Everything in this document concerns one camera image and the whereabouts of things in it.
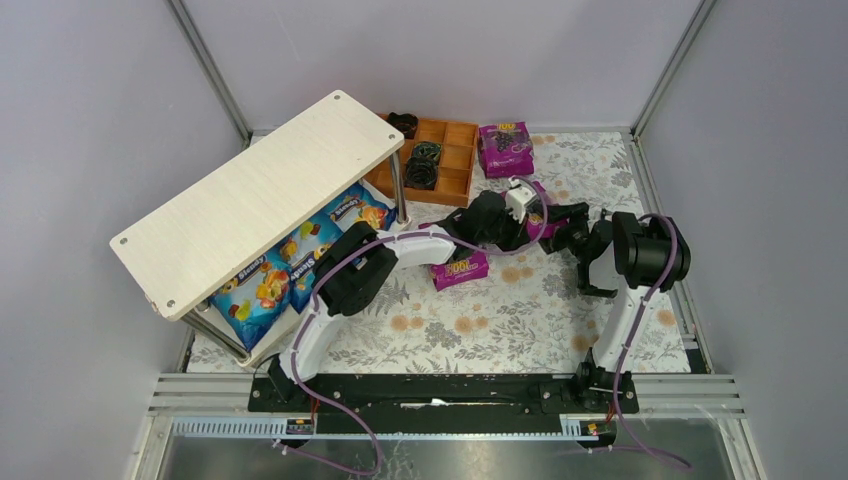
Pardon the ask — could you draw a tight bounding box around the purple candy bag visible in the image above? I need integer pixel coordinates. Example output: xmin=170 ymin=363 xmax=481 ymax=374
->
xmin=524 ymin=181 xmax=557 ymax=239
xmin=429 ymin=252 xmax=489 ymax=291
xmin=477 ymin=122 xmax=535 ymax=179

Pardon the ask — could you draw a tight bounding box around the blue candy bag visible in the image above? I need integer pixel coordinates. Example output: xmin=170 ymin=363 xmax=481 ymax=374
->
xmin=322 ymin=183 xmax=396 ymax=232
xmin=209 ymin=250 xmax=291 ymax=351
xmin=277 ymin=211 xmax=343 ymax=313

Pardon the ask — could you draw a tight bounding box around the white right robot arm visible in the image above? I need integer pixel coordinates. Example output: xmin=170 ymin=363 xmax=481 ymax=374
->
xmin=543 ymin=203 xmax=691 ymax=408

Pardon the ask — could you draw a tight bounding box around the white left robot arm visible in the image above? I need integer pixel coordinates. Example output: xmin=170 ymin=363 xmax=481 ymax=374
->
xmin=268 ymin=187 xmax=541 ymax=403

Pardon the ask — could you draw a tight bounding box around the white wooden two-tier shelf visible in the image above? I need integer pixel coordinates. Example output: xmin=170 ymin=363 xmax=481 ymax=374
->
xmin=109 ymin=90 xmax=405 ymax=367

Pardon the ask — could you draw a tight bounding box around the floral patterned table mat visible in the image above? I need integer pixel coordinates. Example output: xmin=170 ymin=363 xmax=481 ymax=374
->
xmin=186 ymin=131 xmax=690 ymax=376

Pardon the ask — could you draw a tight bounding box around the black coiled item bottom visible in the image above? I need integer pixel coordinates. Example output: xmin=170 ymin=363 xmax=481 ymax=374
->
xmin=404 ymin=158 xmax=438 ymax=190

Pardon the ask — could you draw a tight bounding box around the black coiled item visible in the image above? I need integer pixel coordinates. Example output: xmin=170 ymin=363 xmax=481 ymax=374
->
xmin=410 ymin=141 xmax=443 ymax=164
xmin=386 ymin=112 xmax=419 ymax=140
xmin=404 ymin=158 xmax=438 ymax=190

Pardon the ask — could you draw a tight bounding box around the orange wooden compartment tray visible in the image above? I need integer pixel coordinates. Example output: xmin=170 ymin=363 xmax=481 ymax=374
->
xmin=380 ymin=112 xmax=479 ymax=207

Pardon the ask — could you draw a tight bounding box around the black coiled item middle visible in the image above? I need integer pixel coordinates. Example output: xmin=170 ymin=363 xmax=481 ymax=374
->
xmin=410 ymin=141 xmax=443 ymax=164

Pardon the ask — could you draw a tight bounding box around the black coiled item top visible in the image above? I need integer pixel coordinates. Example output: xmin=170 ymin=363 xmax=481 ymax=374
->
xmin=386 ymin=112 xmax=419 ymax=140

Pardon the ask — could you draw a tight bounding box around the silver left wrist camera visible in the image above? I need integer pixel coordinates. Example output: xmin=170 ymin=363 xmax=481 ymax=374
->
xmin=504 ymin=176 xmax=538 ymax=224

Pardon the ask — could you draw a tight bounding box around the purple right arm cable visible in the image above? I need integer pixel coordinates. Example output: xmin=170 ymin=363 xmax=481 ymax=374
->
xmin=596 ymin=213 xmax=694 ymax=472

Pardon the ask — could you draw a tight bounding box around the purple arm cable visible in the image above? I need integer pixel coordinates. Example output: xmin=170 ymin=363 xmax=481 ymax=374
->
xmin=596 ymin=213 xmax=694 ymax=472
xmin=272 ymin=178 xmax=551 ymax=477

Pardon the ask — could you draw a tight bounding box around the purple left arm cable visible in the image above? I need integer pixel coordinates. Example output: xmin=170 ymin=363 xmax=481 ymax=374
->
xmin=272 ymin=178 xmax=551 ymax=477

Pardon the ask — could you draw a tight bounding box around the slotted cable duct rail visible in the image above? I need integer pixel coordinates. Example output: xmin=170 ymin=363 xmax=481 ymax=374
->
xmin=172 ymin=415 xmax=600 ymax=443

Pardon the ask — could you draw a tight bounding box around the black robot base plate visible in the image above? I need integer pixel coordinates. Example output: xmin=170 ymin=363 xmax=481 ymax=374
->
xmin=247 ymin=374 xmax=613 ymax=432

